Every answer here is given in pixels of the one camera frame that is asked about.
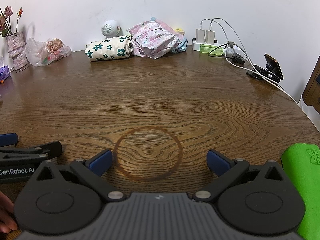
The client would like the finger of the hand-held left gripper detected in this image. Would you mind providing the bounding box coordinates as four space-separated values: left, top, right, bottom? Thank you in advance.
0 133 18 147
0 141 62 160

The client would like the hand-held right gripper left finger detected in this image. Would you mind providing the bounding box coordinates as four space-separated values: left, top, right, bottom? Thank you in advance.
36 149 127 203

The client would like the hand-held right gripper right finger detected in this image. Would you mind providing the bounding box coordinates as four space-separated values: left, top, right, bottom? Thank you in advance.
192 149 284 203

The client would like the pink floral garment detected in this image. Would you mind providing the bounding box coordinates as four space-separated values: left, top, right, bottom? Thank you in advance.
126 21 177 60

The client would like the person's left hand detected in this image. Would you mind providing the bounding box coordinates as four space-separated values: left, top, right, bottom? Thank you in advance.
0 192 18 233

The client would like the purple packet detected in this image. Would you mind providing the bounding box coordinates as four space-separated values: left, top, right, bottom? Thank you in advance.
0 65 11 80

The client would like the green soft pouch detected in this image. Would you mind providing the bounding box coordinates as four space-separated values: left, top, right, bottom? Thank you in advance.
280 143 320 240

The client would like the clear plastic bag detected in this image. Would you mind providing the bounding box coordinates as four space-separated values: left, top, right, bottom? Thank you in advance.
24 37 72 67

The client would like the pink patterned vase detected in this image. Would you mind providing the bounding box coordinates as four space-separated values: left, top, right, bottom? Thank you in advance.
6 31 28 71

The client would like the black phone holder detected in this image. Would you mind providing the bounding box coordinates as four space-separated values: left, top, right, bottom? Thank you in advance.
246 64 280 83

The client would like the white paper bag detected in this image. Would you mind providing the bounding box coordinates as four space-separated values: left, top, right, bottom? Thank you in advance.
297 96 320 128

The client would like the black plug adapter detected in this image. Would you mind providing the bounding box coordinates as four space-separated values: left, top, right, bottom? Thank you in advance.
231 54 245 66

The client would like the white green-flower folded cloth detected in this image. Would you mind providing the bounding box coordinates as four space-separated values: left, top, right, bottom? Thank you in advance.
84 35 134 62

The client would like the green bottle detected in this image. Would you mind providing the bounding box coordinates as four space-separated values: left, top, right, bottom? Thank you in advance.
199 44 224 56

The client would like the phone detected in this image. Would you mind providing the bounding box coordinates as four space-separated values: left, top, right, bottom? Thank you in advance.
264 53 284 80

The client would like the white power strip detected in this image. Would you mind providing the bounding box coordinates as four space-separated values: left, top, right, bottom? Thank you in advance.
192 38 247 58

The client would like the brown wooden cabinet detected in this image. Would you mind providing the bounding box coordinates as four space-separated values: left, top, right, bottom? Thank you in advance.
301 55 320 108

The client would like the white charger plug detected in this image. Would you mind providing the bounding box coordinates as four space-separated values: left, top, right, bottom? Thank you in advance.
195 28 206 44
205 29 216 44

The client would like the white round speaker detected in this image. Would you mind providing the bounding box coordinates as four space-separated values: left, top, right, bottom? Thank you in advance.
101 20 123 39

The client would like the white charging cable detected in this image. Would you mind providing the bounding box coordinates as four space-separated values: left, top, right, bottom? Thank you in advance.
200 18 299 105
210 21 285 90

